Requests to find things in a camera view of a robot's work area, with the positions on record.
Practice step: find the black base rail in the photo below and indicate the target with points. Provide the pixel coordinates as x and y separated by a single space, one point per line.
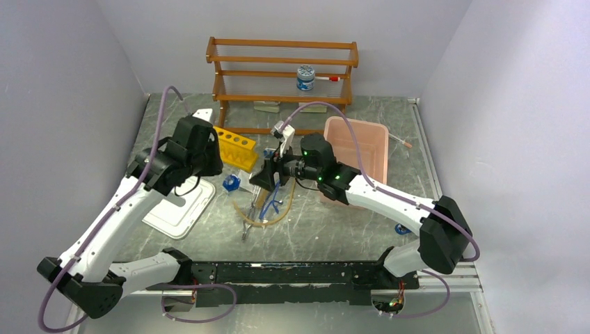
221 283

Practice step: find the blue safety glasses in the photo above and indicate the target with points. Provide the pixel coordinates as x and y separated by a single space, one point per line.
271 202

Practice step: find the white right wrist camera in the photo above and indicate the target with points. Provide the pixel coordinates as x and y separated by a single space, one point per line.
285 134

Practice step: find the graduated cylinder blue base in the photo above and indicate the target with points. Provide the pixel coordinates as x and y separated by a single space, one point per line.
235 182

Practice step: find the yellow test tube rack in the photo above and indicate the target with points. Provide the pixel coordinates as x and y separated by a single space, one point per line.
237 150

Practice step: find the tan rubber tubing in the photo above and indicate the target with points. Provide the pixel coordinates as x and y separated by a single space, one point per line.
271 217

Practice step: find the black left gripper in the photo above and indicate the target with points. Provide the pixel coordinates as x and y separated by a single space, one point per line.
217 164

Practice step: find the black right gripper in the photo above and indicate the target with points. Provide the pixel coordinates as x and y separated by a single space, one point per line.
265 178

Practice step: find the blue white jar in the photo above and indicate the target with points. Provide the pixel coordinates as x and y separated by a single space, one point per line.
305 77

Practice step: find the white box left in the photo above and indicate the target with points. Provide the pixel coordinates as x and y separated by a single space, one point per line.
265 106

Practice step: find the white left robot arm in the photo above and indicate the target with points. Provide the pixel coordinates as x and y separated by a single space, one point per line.
86 273

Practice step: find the white box right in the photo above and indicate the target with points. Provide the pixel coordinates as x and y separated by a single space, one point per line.
312 108

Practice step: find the blue capped test tube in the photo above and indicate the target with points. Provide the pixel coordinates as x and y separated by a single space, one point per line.
269 153

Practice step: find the pink plastic bin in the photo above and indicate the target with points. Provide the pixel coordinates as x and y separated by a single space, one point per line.
361 159

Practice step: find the glass rod orange tip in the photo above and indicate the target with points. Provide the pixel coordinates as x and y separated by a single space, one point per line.
400 140

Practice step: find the wooden shelf rack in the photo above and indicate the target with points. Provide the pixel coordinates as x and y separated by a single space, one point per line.
248 70

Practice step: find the metal crucible tongs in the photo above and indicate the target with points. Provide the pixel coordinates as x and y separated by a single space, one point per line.
251 211

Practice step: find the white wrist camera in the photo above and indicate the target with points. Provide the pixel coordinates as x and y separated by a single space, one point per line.
285 134
205 114

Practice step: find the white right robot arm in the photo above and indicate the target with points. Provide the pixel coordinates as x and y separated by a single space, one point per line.
442 232

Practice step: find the blue stapler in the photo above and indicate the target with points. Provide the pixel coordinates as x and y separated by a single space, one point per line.
401 230

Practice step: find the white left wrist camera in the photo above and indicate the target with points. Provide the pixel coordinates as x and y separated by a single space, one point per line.
205 114

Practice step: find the white box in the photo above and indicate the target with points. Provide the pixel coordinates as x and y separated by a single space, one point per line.
265 106
312 108

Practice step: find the white plastic lid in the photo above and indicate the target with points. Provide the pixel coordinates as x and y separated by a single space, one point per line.
176 215

